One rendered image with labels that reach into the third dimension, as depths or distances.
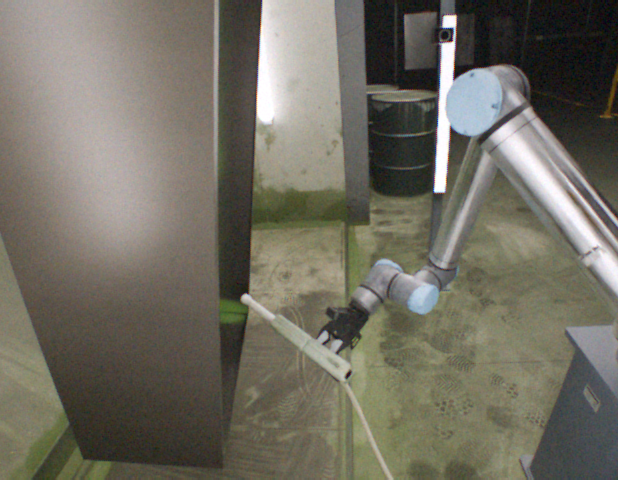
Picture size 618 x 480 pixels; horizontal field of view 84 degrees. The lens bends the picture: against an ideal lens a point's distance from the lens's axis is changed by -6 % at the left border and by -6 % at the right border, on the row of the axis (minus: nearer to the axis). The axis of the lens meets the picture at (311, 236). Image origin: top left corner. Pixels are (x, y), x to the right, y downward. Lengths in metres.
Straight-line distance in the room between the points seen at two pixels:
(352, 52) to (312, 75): 0.30
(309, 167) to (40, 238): 2.30
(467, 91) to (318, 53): 1.96
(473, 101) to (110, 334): 0.80
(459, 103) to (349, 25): 1.93
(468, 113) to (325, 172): 2.11
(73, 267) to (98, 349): 0.19
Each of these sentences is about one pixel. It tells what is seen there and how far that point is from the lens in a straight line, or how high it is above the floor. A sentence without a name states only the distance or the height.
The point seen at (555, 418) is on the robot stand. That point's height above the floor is 0.34.
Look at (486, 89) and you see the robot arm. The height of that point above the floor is 1.27.
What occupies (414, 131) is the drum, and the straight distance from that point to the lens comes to 3.27.
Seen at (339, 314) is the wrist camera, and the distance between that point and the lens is 1.03.
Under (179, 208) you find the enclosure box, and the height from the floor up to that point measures 1.17.
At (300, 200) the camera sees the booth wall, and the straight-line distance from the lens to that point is 2.91.
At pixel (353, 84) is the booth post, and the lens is 2.67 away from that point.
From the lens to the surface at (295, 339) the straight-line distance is 1.09.
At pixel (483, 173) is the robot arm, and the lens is 0.98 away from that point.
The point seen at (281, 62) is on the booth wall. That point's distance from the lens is 2.69.
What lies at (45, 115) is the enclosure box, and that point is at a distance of 0.61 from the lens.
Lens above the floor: 1.37
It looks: 28 degrees down
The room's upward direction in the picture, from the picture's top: 6 degrees counter-clockwise
